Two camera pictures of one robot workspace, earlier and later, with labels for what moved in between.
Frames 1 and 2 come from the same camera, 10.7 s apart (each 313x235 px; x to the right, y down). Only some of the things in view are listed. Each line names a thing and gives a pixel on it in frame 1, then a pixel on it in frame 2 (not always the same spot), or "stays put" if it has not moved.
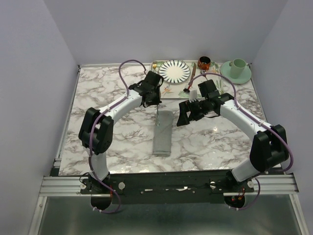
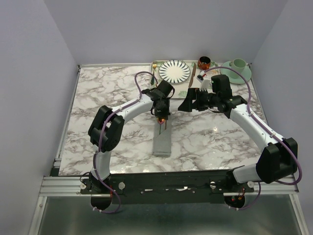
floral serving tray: (181, 90) stays put
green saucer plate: (244, 76) stays put
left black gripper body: (155, 99) → (163, 111)
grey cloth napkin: (162, 138) stays put
